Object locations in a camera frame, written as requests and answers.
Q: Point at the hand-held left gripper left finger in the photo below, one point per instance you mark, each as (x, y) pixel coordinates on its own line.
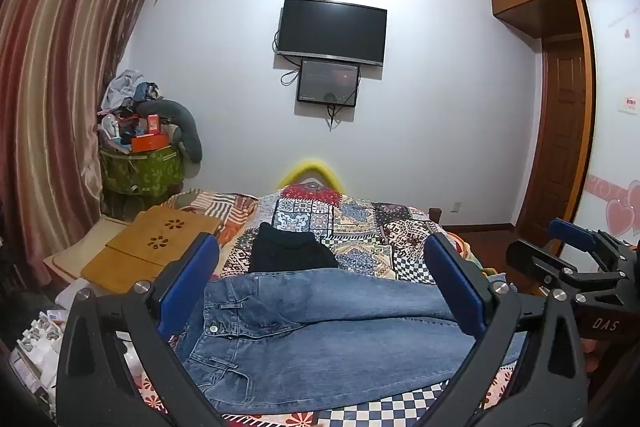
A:
(187, 287)

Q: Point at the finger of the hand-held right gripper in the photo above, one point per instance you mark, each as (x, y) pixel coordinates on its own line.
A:
(530, 253)
(575, 232)

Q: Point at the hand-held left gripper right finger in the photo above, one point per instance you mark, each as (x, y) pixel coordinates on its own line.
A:
(455, 287)

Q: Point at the blue denim pants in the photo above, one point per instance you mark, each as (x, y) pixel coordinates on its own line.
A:
(325, 347)

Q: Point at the orange green fleece blanket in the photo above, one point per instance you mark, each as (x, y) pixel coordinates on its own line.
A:
(472, 257)

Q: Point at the wooden lap desk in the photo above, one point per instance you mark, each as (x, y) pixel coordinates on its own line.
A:
(150, 237)

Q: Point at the brown wooden door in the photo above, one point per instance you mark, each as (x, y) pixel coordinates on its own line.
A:
(557, 142)

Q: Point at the black garment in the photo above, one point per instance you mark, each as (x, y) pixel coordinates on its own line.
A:
(290, 252)

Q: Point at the patchwork printed blanket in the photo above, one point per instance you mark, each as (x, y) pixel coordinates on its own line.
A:
(360, 232)

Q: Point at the green floral storage box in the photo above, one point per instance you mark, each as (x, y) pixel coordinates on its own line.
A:
(142, 174)

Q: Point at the beige mat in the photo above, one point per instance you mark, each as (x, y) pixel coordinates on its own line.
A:
(67, 257)

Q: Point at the white heart-print wardrobe door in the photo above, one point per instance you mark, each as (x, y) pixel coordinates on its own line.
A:
(615, 107)

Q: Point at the orange box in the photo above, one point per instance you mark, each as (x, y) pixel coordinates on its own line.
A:
(149, 142)

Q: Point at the pile of white packets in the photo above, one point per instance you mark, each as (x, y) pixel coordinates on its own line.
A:
(45, 342)

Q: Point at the yellow pillow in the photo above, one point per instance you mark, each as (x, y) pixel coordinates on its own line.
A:
(312, 167)

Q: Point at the pile of clothes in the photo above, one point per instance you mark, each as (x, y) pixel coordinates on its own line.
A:
(125, 89)

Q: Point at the striped red curtain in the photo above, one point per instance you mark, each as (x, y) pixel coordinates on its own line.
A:
(55, 82)

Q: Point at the dark wooden bed post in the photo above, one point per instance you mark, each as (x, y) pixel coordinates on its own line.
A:
(436, 213)

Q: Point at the small black wall monitor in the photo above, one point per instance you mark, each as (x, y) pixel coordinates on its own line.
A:
(325, 82)

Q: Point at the black wall television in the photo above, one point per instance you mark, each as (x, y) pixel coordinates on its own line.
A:
(332, 29)

